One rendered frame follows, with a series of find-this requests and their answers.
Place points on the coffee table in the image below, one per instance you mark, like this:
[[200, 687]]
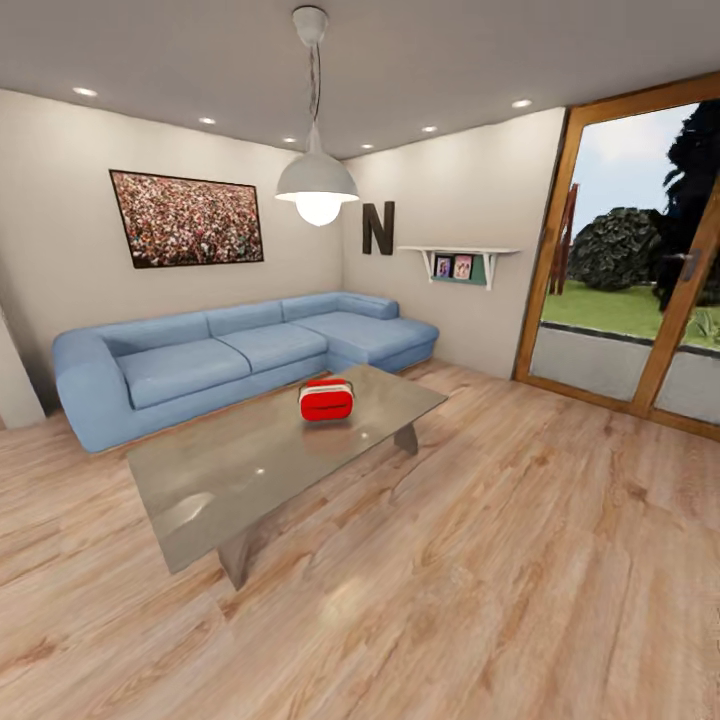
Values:
[[206, 487]]

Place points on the door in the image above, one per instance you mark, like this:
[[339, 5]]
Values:
[[625, 305]]

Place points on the picture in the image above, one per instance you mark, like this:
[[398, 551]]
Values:
[[178, 221], [462, 266], [443, 266]]

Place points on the decorative sign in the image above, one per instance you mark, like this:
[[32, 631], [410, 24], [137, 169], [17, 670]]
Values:
[[383, 231]]

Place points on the radio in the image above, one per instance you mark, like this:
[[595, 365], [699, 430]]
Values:
[[324, 399]]

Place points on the room light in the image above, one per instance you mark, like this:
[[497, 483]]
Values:
[[314, 171]]

